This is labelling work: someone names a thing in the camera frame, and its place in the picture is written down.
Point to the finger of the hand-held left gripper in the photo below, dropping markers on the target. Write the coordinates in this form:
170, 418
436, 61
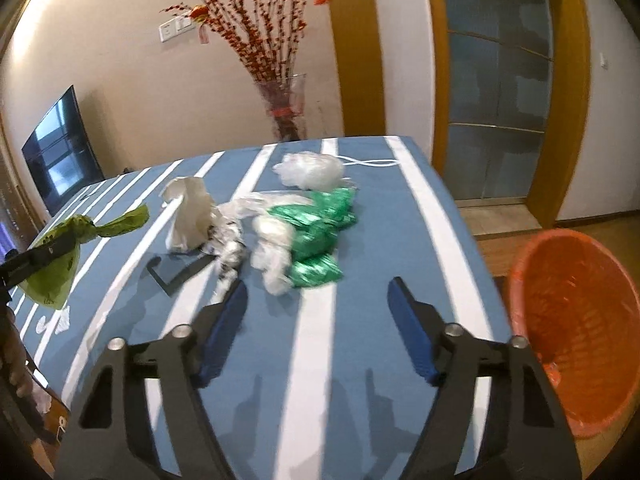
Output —
30, 260

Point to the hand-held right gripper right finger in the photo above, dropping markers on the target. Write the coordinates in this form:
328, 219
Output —
410, 320

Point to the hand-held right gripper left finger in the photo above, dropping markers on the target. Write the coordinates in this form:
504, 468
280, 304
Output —
225, 320

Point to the green plastic bag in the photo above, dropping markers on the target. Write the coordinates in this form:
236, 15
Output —
50, 287

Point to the green foil packet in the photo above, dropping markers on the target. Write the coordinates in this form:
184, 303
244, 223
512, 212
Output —
312, 242
317, 272
330, 207

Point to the orange wastebasket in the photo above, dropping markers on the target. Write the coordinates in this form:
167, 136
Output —
575, 310

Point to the white translucent plastic bag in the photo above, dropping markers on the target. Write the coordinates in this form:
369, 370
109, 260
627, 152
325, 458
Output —
310, 170

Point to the person's left hand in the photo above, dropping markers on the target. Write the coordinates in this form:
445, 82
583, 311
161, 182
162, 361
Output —
17, 360

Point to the blue white striped tablecloth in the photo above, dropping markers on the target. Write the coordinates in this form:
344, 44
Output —
350, 240

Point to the black flat television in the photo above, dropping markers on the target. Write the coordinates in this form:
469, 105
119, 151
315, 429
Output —
60, 155

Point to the clear glass vase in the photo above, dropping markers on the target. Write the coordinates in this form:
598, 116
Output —
285, 105

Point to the red berry branches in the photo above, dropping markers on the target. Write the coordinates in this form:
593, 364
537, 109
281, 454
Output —
250, 25

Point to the glass door with wooden frame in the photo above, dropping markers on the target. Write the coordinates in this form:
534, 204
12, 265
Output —
495, 85

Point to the wooden wall post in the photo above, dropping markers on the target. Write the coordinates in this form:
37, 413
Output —
357, 60

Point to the white wall socket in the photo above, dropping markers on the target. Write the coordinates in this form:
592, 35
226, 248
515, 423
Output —
168, 32

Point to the white wall switch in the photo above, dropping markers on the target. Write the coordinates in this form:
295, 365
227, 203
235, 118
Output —
183, 25

